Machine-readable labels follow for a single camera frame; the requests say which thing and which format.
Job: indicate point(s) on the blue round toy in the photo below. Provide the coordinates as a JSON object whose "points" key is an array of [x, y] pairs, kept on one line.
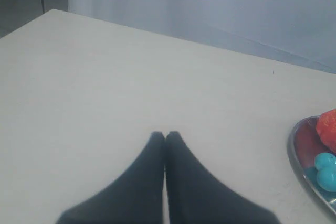
{"points": [[325, 166]]}

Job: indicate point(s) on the white backdrop curtain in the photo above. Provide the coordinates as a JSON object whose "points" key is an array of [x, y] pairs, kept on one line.
{"points": [[301, 32]]}

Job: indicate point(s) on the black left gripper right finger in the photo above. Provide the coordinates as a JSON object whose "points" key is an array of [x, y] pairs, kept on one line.
{"points": [[196, 196]]}

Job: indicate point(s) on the orange toy tangerine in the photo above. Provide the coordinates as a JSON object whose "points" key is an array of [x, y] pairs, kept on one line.
{"points": [[326, 129]]}

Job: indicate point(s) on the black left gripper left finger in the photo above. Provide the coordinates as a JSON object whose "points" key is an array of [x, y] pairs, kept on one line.
{"points": [[134, 197]]}

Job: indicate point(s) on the metal bowl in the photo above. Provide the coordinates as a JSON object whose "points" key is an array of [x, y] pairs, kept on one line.
{"points": [[303, 146]]}

